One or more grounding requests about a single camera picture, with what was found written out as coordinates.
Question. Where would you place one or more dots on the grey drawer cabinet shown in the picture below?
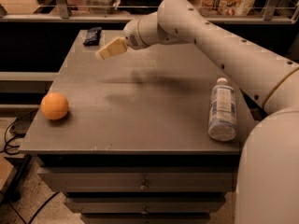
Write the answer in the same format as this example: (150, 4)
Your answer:
(139, 116)

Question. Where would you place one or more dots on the grey metal railing frame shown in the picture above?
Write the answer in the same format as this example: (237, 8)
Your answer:
(273, 11)

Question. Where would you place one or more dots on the dark blue snack bar wrapper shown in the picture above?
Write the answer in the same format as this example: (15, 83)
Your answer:
(93, 37)

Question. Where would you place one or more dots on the black bag behind glass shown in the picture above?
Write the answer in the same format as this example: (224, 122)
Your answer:
(139, 6)

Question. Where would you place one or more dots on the metal drawer knob upper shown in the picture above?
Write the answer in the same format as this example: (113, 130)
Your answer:
(144, 185)

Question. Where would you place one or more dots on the clear plastic bottle white cap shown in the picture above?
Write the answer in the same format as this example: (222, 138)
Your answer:
(222, 112)

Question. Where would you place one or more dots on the metal drawer knob lower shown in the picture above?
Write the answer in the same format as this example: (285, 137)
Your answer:
(144, 211)

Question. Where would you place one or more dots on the metal drawer knob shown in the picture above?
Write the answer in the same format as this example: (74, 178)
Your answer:
(144, 211)
(144, 185)

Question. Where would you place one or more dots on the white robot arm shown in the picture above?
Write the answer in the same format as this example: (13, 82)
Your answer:
(267, 190)

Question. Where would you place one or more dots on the orange round fruit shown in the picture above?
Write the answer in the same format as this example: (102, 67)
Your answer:
(54, 106)

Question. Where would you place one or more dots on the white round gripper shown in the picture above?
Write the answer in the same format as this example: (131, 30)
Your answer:
(132, 36)

